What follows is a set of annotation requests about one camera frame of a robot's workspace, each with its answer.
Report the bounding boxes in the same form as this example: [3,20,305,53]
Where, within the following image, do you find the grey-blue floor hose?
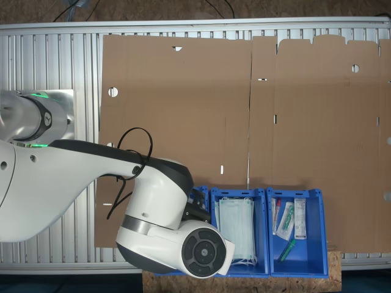
[65,0,90,15]

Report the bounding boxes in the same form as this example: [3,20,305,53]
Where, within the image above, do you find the clear packet with red tube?
[271,197,282,236]

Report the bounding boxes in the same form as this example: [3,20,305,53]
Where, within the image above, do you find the black floor cable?
[207,0,236,18]

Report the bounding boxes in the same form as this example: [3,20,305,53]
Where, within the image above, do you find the blue plastic bin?
[210,186,270,278]
[153,185,212,277]
[266,186,329,278]

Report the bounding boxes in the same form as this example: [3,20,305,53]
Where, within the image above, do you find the chipboard wooden plate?
[142,250,342,293]

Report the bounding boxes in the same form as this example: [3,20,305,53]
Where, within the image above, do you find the long white printed packet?
[293,197,307,241]

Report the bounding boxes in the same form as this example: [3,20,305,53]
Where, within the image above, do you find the clear packet with green needle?
[276,201,296,241]

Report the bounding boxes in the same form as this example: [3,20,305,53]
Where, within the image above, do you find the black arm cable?
[106,127,153,220]

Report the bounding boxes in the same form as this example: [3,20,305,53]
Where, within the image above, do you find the green capped tube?
[279,239,297,262]

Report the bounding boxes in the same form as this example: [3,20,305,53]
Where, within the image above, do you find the brown cardboard sheet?
[93,34,254,248]
[247,34,391,254]

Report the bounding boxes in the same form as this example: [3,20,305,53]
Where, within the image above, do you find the white face mask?
[213,197,257,266]
[218,197,256,259]

